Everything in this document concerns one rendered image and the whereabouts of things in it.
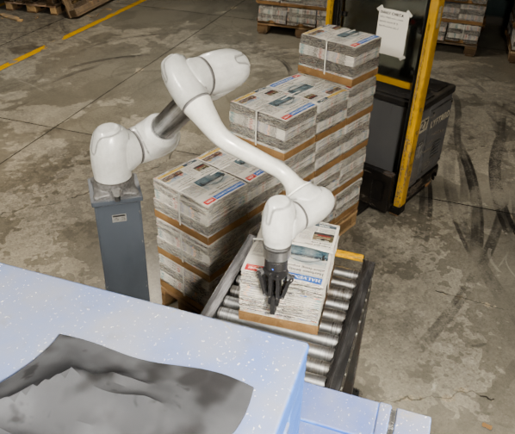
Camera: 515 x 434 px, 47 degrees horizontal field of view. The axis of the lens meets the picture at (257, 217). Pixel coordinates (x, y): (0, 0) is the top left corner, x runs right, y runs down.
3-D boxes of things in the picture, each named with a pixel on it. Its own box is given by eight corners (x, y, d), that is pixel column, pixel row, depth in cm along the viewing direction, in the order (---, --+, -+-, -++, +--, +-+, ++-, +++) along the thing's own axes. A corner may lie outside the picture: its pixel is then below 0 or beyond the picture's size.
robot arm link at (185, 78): (189, 95, 181) (223, 84, 189) (158, 48, 184) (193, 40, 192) (176, 119, 192) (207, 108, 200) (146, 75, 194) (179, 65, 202)
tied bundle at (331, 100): (263, 123, 345) (264, 85, 332) (294, 108, 364) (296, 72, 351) (315, 143, 325) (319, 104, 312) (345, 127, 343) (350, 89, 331)
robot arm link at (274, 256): (268, 231, 191) (267, 245, 194) (258, 246, 184) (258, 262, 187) (294, 237, 189) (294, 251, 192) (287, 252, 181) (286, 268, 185)
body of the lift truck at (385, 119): (323, 176, 462) (333, 78, 418) (360, 153, 498) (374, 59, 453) (403, 209, 426) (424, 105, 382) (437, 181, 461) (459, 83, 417)
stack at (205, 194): (160, 305, 335) (150, 176, 289) (286, 220, 410) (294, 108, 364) (210, 337, 314) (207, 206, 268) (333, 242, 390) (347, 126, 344)
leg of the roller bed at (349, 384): (341, 389, 288) (358, 282, 251) (353, 393, 287) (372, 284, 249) (339, 399, 284) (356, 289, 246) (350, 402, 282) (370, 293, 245)
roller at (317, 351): (212, 324, 217) (211, 313, 214) (338, 357, 205) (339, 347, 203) (206, 333, 213) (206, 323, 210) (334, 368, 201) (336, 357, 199)
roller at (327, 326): (225, 301, 227) (225, 291, 225) (345, 332, 216) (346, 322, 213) (220, 310, 223) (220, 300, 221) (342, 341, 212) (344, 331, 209)
